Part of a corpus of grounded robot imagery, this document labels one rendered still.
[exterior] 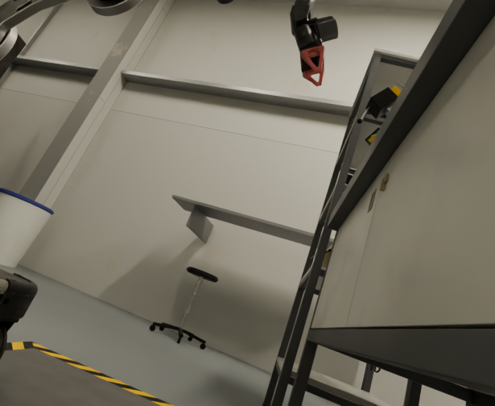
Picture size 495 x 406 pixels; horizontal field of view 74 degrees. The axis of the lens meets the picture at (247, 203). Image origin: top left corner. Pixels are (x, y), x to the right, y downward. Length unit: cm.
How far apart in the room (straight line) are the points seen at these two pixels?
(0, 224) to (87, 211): 101
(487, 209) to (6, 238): 412
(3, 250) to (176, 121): 253
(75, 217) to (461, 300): 465
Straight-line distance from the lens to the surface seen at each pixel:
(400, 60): 203
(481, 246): 35
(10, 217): 421
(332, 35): 117
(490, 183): 37
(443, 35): 60
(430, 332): 39
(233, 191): 395
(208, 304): 364
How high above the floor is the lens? 34
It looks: 19 degrees up
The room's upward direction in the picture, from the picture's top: 21 degrees clockwise
